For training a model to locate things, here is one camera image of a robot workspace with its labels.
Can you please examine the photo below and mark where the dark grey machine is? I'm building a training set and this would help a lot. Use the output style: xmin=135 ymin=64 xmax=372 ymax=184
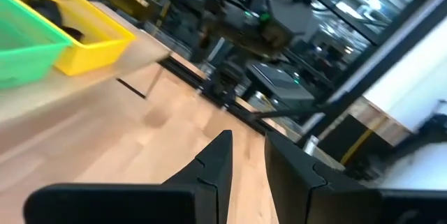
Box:
xmin=245 ymin=61 xmax=316 ymax=102

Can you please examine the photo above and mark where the green plastic basket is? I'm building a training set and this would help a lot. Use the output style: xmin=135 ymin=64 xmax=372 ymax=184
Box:
xmin=0 ymin=0 xmax=75 ymax=91

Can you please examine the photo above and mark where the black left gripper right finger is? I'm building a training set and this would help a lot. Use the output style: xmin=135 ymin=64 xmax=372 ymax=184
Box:
xmin=263 ymin=131 xmax=382 ymax=224

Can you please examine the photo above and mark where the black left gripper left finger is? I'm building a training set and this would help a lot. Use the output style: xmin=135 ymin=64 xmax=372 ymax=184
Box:
xmin=161 ymin=129 xmax=235 ymax=224

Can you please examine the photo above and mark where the black support beam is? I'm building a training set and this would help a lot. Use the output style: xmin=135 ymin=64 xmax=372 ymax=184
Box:
xmin=296 ymin=0 xmax=447 ymax=148

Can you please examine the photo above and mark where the yellow plastic basket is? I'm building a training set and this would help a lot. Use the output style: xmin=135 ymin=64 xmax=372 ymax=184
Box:
xmin=0 ymin=0 xmax=138 ymax=77

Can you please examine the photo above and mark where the wooden shelf with black legs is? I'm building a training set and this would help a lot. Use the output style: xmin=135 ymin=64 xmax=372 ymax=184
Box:
xmin=0 ymin=0 xmax=173 ymax=124

